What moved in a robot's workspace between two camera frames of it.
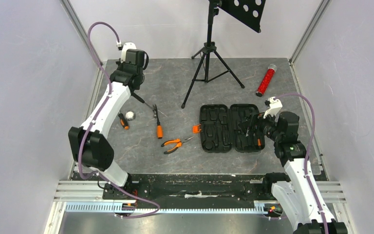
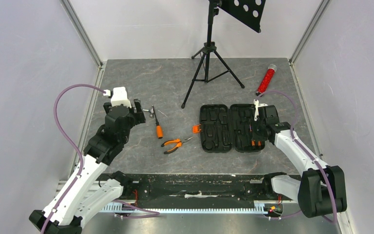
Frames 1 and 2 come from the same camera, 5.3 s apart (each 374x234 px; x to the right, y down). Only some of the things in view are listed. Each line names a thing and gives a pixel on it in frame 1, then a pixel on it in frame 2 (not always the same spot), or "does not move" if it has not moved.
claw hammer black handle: x=154 y=107 -> x=152 y=112
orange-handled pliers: x=176 y=141 does not move
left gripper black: x=120 y=65 -> x=138 y=117
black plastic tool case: x=219 y=130 does not move
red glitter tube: x=266 y=79 does not move
